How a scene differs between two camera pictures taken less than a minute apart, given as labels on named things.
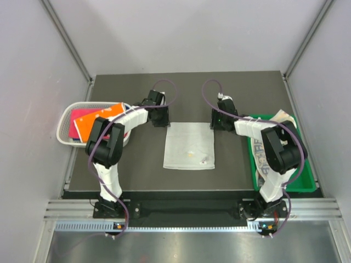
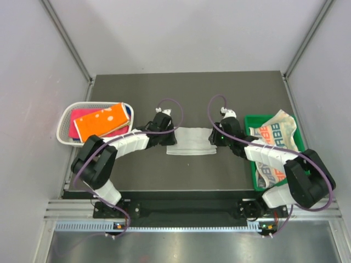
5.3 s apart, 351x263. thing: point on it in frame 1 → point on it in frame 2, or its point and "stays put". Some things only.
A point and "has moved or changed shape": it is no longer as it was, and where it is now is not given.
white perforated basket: (64, 124) stays put
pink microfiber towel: (77, 114) stays put
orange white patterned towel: (84, 125) stays put
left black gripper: (164, 121) → (171, 141)
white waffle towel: (189, 146) has moved or changed shape
